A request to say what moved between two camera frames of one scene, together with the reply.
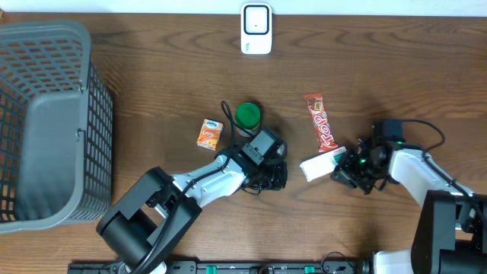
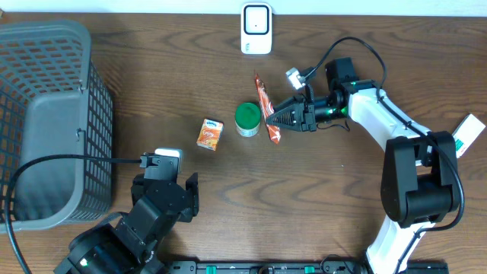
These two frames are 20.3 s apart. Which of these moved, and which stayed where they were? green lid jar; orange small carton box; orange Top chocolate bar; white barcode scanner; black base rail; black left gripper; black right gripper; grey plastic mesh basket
Moved: orange Top chocolate bar; black right gripper; black left gripper
Stayed: black base rail; grey plastic mesh basket; white barcode scanner; orange small carton box; green lid jar
